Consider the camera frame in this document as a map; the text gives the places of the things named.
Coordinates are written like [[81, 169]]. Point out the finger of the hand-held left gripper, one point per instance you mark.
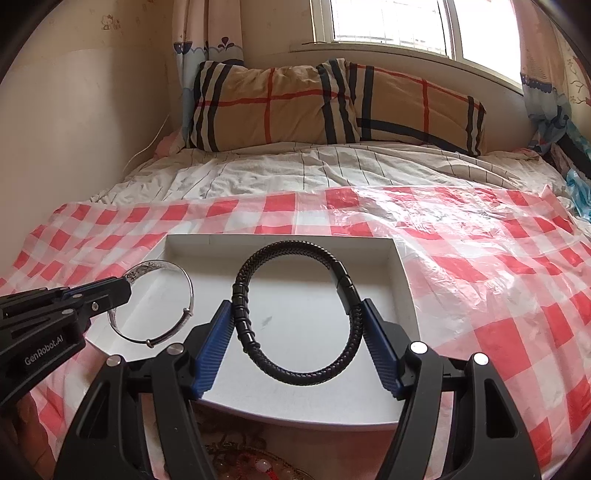
[[108, 300], [92, 287]]

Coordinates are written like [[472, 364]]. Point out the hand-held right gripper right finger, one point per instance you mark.
[[378, 346]]

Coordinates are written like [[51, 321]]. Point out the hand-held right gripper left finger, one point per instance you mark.
[[214, 350]]

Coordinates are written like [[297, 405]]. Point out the white shallow box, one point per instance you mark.
[[295, 300]]

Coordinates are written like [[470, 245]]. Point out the red checkered plastic sheet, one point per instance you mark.
[[461, 258]]

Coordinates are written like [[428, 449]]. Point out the pink pillow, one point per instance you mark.
[[168, 143]]

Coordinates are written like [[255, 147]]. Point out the white striped quilt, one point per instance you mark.
[[323, 166]]

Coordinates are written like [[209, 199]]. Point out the plaid pillow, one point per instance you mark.
[[415, 110], [268, 110]]

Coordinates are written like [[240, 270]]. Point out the dark clothing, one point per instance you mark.
[[572, 152]]

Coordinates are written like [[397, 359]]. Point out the pink curtain with blue print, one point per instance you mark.
[[194, 27], [554, 55]]

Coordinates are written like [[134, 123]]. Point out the white framed window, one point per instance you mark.
[[392, 18]]

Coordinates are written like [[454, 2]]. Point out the cartoon wall sticker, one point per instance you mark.
[[111, 23]]

